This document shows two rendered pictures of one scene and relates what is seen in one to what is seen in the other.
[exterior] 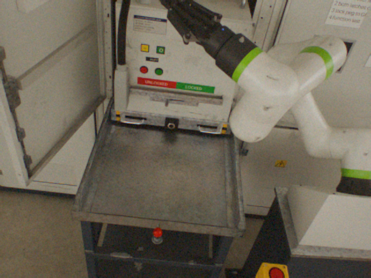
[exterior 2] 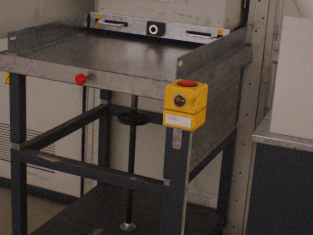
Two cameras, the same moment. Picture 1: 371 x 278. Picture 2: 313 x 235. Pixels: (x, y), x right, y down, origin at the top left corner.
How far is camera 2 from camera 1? 1.29 m
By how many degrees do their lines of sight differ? 33
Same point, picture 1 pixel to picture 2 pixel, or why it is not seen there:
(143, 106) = (125, 7)
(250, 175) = not seen: hidden behind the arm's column
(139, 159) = (100, 46)
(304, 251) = (273, 136)
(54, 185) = (29, 170)
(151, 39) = not seen: outside the picture
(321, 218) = (286, 68)
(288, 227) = (266, 123)
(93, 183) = (35, 47)
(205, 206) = (150, 70)
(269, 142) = not seen: hidden behind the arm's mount
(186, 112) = (173, 13)
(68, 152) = (51, 111)
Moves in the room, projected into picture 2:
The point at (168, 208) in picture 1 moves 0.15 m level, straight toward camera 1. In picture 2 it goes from (104, 65) to (77, 75)
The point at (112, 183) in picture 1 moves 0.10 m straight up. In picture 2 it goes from (55, 50) to (56, 19)
